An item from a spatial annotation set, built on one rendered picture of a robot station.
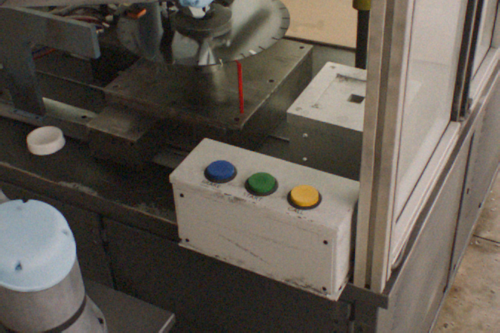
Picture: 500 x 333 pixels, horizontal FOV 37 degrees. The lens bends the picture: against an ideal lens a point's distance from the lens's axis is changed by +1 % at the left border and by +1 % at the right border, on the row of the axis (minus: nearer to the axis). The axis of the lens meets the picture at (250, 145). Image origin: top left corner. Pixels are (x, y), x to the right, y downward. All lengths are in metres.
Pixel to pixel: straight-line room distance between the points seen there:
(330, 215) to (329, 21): 0.87
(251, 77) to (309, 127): 0.24
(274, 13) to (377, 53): 0.57
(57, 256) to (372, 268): 0.46
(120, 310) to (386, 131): 0.48
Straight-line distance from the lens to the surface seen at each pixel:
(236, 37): 1.39
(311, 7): 1.93
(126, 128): 1.41
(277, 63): 1.50
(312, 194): 1.09
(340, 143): 1.26
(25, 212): 1.02
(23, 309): 1.02
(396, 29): 0.90
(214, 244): 1.20
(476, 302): 2.21
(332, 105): 1.29
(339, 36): 1.80
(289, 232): 1.10
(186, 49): 1.36
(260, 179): 1.12
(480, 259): 2.33
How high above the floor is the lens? 1.62
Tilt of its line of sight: 37 degrees down
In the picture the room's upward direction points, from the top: 3 degrees counter-clockwise
